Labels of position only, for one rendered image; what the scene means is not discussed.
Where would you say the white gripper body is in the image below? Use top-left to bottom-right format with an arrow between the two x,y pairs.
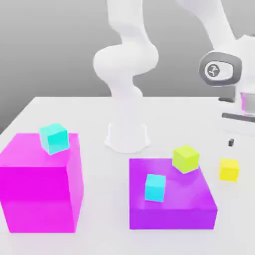
221,112 -> 255,134

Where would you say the small yellow cube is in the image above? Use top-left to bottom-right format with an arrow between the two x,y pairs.
219,158 -> 240,183

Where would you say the small lime cube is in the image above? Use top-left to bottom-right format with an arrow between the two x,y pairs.
172,144 -> 200,174

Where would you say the small cyan cube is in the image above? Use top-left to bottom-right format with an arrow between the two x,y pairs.
144,173 -> 166,203

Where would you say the small teal cube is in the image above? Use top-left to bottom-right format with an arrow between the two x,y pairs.
38,123 -> 70,155

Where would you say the large purple box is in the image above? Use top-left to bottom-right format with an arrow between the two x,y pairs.
128,158 -> 218,231

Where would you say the large magenta box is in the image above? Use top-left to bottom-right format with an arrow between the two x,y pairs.
0,132 -> 84,234

